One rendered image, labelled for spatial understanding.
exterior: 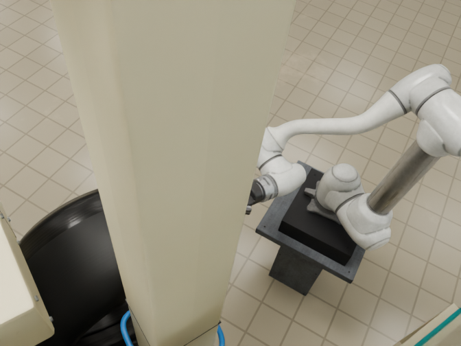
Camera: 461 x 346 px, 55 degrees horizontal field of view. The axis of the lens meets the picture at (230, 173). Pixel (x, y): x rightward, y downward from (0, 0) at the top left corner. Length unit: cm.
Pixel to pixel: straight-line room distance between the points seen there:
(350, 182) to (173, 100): 164
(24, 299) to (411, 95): 125
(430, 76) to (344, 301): 161
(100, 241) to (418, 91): 107
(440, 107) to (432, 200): 198
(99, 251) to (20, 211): 197
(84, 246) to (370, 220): 113
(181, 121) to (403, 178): 141
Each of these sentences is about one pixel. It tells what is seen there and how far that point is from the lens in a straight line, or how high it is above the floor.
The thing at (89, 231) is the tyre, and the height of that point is 149.
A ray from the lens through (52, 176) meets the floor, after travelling 316.
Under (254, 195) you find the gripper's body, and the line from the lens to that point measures 149.
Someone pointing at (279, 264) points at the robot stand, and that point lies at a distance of 257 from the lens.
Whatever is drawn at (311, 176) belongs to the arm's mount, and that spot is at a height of 77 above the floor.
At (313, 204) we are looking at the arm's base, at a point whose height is 78.
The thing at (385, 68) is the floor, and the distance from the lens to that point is 429.
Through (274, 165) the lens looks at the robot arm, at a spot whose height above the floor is 126.
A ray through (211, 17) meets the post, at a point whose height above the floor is 232.
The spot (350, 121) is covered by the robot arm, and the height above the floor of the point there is 141.
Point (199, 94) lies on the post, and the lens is 30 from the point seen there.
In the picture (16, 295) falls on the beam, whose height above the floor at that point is 178.
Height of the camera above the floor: 248
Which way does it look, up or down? 53 degrees down
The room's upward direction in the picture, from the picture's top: 9 degrees clockwise
